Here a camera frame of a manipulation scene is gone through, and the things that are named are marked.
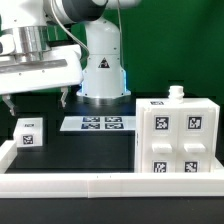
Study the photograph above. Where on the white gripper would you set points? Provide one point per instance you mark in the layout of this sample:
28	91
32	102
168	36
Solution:
60	68

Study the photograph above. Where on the white cabinet top block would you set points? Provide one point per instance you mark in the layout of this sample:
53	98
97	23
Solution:
28	132

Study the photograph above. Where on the white cabinet door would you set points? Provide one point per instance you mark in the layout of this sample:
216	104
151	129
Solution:
195	140
159	140

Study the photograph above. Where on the white cabinet body box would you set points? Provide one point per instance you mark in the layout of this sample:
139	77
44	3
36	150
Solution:
176	100

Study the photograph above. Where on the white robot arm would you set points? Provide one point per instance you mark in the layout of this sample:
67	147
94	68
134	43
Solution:
30	62

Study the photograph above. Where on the white marker base sheet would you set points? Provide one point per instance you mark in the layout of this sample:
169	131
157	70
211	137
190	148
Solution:
98	123

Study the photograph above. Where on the white U-shaped frame fence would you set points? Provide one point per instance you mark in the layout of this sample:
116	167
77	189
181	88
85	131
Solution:
95	185

